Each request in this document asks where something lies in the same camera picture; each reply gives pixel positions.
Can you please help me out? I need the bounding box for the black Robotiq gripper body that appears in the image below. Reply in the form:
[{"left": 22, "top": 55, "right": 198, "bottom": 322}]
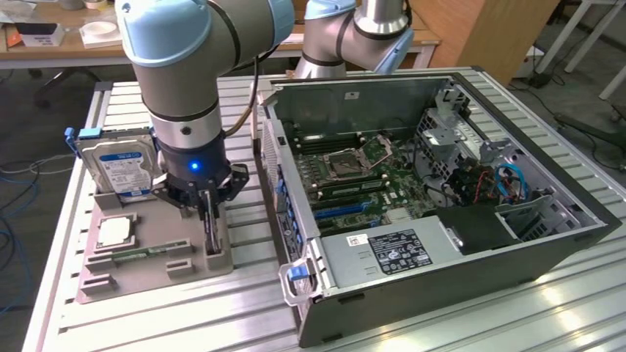
[{"left": 155, "top": 132, "right": 235, "bottom": 206}]

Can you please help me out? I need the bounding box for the black graphics card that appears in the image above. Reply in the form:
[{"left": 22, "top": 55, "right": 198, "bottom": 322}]
[{"left": 199, "top": 186, "right": 225, "bottom": 257}]

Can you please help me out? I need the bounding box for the grey parts rack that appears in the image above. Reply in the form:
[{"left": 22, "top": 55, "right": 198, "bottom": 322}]
[{"left": 75, "top": 185, "right": 237, "bottom": 306}]

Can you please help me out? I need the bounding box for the hard disk blue label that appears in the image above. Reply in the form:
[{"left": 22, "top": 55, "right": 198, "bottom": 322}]
[{"left": 79, "top": 134, "right": 161, "bottom": 205}]

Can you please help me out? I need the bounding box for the silver CPU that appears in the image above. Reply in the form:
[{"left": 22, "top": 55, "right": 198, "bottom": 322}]
[{"left": 96, "top": 218, "right": 138, "bottom": 247}]

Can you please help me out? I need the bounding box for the green RAM stick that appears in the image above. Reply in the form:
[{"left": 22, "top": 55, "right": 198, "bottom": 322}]
[{"left": 111, "top": 243, "right": 191, "bottom": 263}]

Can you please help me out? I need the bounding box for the black RAM slot bank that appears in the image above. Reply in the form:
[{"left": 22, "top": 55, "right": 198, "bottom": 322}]
[{"left": 291, "top": 132, "right": 367, "bottom": 155}]

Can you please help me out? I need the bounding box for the CPU socket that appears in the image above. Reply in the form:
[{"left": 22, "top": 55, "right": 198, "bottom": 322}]
[{"left": 325, "top": 148, "right": 375, "bottom": 183}]

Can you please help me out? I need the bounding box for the blue expansion slot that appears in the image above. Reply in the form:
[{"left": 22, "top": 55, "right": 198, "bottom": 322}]
[{"left": 311, "top": 199, "right": 375, "bottom": 221}]

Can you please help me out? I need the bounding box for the blue disk caddy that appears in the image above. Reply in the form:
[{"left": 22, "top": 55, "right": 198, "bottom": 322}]
[{"left": 63, "top": 122, "right": 159, "bottom": 161}]

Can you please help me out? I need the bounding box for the installed RAM stick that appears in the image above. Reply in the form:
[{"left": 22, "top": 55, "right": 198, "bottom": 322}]
[{"left": 317, "top": 178, "right": 387, "bottom": 201}]

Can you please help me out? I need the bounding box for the metal socket cover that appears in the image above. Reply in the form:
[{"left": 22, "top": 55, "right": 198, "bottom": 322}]
[{"left": 359, "top": 133, "right": 398, "bottom": 170}]

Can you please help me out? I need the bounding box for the grey power supply unit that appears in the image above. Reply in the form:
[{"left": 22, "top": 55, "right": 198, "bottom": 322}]
[{"left": 313, "top": 216, "right": 465, "bottom": 290}]

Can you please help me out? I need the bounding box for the green motherboard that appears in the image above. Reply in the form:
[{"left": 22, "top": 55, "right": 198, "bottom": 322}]
[{"left": 282, "top": 120, "right": 432, "bottom": 238}]

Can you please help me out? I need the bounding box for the black office chair base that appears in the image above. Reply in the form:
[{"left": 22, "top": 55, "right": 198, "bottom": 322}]
[{"left": 27, "top": 64, "right": 142, "bottom": 109}]

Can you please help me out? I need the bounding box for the white square holder with bowl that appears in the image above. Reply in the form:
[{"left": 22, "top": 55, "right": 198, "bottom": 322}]
[{"left": 78, "top": 21, "right": 123, "bottom": 50}]

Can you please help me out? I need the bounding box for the metal disk bay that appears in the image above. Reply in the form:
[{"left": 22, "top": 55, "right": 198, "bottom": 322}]
[{"left": 413, "top": 106, "right": 493, "bottom": 177}]

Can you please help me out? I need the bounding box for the wooden desk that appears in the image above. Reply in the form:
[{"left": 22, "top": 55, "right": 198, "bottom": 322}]
[{"left": 0, "top": 0, "right": 442, "bottom": 71}]

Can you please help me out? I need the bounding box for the white box black lid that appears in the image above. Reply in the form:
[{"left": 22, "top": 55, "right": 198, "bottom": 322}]
[{"left": 14, "top": 22, "right": 66, "bottom": 48}]

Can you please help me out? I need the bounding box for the open black PC case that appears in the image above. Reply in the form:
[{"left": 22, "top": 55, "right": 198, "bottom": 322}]
[{"left": 249, "top": 71, "right": 625, "bottom": 348}]

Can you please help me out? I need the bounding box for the wooden cabinet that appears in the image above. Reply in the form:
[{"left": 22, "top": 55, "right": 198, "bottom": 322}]
[{"left": 414, "top": 0, "right": 562, "bottom": 86}]

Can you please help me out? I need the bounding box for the black floor adapter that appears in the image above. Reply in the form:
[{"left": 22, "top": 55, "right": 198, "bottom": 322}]
[{"left": 526, "top": 72, "right": 553, "bottom": 89}]

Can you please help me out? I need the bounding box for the black stand foot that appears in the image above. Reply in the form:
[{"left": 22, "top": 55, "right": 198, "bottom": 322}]
[{"left": 554, "top": 112, "right": 626, "bottom": 152}]

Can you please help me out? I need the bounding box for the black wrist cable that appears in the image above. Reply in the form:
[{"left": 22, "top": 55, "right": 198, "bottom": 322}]
[{"left": 219, "top": 51, "right": 275, "bottom": 139}]

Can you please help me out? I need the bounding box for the grey floor cable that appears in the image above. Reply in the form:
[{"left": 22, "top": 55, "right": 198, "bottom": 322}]
[{"left": 0, "top": 153, "right": 75, "bottom": 176}]

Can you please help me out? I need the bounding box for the blue floor cable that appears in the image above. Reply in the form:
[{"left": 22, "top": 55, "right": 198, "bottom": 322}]
[{"left": 0, "top": 175, "right": 43, "bottom": 315}]

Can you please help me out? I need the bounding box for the red orange wire bundle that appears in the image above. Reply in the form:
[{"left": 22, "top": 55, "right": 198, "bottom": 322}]
[{"left": 474, "top": 169, "right": 493, "bottom": 203}]

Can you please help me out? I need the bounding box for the blue wire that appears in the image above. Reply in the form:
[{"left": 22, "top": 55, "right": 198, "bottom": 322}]
[{"left": 493, "top": 164, "right": 533, "bottom": 202}]

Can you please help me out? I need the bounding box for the white table frame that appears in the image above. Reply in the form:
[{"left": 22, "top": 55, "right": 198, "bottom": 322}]
[{"left": 536, "top": 0, "right": 626, "bottom": 100}]

